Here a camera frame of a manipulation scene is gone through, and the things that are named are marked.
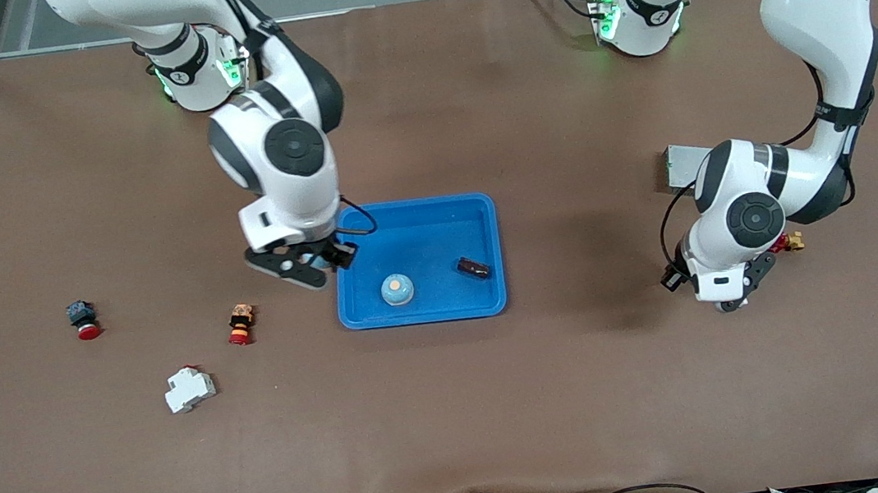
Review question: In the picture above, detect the dark brown block capacitor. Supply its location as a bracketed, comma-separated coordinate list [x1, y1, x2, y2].
[455, 254, 492, 282]

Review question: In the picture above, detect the blue plastic tray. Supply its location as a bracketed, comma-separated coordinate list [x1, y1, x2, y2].
[326, 190, 510, 334]

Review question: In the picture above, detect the grey metal power supply box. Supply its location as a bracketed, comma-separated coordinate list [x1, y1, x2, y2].
[660, 141, 705, 196]

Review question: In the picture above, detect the red orange emergency stop button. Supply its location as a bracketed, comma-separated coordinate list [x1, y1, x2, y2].
[225, 302, 260, 347]

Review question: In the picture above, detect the white circuit breaker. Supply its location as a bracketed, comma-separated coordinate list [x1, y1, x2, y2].
[161, 362, 219, 417]

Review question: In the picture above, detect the brown table cover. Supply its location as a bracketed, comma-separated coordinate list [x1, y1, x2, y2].
[0, 0, 878, 493]

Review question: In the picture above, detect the red push button black base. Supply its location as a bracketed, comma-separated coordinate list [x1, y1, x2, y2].
[65, 297, 104, 343]

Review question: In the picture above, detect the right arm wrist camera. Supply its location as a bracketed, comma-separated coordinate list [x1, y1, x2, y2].
[243, 241, 329, 298]

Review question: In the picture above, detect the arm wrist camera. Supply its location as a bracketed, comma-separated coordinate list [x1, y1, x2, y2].
[243, 241, 329, 298]
[709, 250, 784, 316]

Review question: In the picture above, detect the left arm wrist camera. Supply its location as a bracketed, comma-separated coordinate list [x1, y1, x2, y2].
[709, 250, 784, 316]

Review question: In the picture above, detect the red handle brass valve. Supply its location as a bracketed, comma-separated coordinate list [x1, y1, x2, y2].
[772, 229, 807, 256]

